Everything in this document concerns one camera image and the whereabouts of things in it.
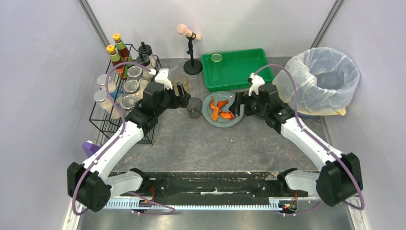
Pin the orange chicken wing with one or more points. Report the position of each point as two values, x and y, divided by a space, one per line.
212 104

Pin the grey round plate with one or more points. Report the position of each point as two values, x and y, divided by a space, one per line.
220 96

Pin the beige microphone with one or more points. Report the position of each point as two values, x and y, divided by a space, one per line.
183 30

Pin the black lid spice jar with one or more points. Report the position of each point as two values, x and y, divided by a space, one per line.
144 60

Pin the small glass jar rice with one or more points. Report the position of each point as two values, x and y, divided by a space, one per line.
137 73

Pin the smoky grey glass cup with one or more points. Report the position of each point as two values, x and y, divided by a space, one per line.
194 107

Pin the green plastic tray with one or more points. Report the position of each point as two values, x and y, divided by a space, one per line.
238 65

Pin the sauce bottle yellow cap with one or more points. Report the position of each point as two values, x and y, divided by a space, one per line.
116 60

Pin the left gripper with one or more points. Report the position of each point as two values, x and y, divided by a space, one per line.
177 97

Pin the black knob lid jar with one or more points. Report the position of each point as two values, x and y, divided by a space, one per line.
146 49

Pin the glass jar silver rim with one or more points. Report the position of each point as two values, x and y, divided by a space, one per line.
135 88

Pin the amber glass cup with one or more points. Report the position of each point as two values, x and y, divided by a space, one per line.
180 79

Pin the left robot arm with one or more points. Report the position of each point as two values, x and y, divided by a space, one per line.
90 183

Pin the green glass cup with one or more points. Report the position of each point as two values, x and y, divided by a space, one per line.
218 64

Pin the orange fried chicken piece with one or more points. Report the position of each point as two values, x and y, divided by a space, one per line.
227 115

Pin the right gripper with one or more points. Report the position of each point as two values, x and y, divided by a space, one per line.
242 105

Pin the purple plastic base cover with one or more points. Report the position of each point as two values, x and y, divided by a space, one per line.
90 148

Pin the black microphone stand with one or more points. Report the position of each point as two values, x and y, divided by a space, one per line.
192 66

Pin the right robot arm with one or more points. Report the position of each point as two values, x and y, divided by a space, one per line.
339 175

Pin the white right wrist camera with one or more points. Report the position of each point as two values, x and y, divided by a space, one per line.
255 82

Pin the blue label spice jar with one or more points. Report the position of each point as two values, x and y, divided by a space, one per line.
105 81
101 98

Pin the orange chicken drumstick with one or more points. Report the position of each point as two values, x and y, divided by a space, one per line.
221 104

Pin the black wire rack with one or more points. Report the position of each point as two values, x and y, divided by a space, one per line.
105 124

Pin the trash bin with plastic bag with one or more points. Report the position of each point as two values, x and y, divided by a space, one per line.
318 82

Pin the orange breaded chicken strip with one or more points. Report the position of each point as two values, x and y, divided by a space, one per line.
215 114

